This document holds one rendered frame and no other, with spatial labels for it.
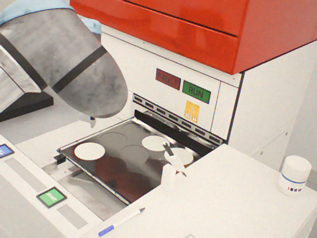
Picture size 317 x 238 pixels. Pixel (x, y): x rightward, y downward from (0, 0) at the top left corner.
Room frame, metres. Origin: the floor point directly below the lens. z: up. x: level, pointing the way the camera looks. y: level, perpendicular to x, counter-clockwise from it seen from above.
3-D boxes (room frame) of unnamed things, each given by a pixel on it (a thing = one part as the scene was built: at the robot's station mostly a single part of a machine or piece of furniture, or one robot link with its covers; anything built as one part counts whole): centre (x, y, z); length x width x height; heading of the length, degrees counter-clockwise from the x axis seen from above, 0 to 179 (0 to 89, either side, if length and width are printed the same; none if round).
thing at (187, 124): (1.19, -0.06, 0.96); 0.44 x 0.01 x 0.02; 51
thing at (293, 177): (0.84, -0.40, 1.01); 0.07 x 0.07 x 0.10
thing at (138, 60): (1.31, 0.08, 1.02); 0.82 x 0.03 x 0.40; 51
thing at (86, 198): (0.79, 0.22, 0.87); 0.36 x 0.08 x 0.03; 51
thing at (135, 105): (1.18, -0.05, 0.89); 0.44 x 0.02 x 0.10; 51
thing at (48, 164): (0.89, 0.34, 0.89); 0.08 x 0.03 x 0.03; 141
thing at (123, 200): (0.87, 0.18, 0.90); 0.38 x 0.01 x 0.01; 51
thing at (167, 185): (0.77, -0.05, 1.03); 0.06 x 0.04 x 0.13; 141
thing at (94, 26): (1.04, 0.24, 1.27); 0.09 x 0.08 x 0.11; 168
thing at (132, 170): (1.01, 0.07, 0.90); 0.34 x 0.34 x 0.01; 51
